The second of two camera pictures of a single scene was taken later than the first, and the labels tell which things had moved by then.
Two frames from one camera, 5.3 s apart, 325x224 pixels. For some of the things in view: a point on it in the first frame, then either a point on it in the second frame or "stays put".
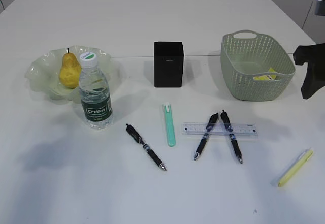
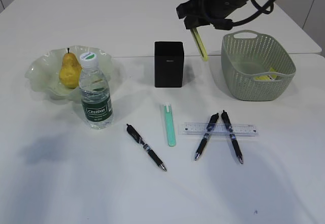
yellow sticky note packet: [266, 77] stays put
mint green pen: [169, 124] stays put
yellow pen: [302, 160] -> [199, 42]
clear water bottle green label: [94, 94] stays put
